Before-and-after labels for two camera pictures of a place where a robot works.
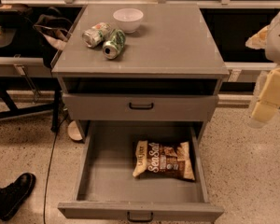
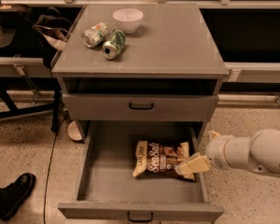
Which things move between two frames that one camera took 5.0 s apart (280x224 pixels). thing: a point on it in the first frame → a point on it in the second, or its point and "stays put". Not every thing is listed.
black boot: x=6 y=201 stays put
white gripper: x=279 y=44 → x=220 y=153
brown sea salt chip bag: x=163 y=161 stays put
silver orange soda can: x=96 y=35 stays put
